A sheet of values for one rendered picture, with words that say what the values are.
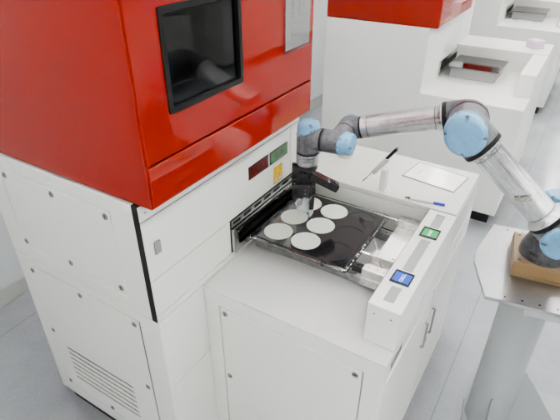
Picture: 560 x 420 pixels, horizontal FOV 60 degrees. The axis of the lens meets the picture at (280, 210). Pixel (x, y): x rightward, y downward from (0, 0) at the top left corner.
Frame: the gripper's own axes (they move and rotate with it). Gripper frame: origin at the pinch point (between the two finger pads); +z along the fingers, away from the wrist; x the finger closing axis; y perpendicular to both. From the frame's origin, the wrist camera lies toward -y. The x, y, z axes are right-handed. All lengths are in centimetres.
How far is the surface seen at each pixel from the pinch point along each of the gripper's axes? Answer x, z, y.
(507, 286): 29, 9, -62
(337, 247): 18.4, 1.4, -7.7
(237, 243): 13.6, 3.5, 25.6
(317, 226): 6.2, 1.3, -2.1
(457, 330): -31, 91, -80
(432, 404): 13, 91, -55
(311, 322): 44.7, 9.3, 2.0
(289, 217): 0.9, 1.3, 7.8
